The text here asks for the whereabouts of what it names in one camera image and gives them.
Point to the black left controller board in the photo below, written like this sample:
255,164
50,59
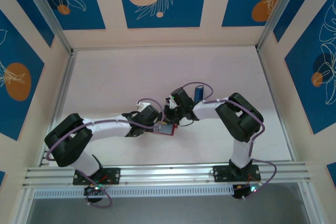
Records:
92,189

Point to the red card holder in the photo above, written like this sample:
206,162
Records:
173,130

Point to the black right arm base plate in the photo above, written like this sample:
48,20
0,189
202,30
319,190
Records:
221,174

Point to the black controller board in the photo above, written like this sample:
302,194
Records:
92,189
242,190

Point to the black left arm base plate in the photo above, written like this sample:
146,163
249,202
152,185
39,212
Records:
113,175

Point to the grey credit card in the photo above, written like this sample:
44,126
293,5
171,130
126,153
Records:
166,129

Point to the aluminium table edge rail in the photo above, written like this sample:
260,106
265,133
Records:
61,95
275,103

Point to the aluminium mounting rail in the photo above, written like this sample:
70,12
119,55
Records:
170,174

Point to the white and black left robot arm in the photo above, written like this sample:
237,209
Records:
107,127

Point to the aluminium frame post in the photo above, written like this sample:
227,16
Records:
278,11
44,11

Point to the black right controller board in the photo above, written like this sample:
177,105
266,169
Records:
242,190

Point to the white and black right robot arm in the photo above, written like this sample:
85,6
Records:
207,108

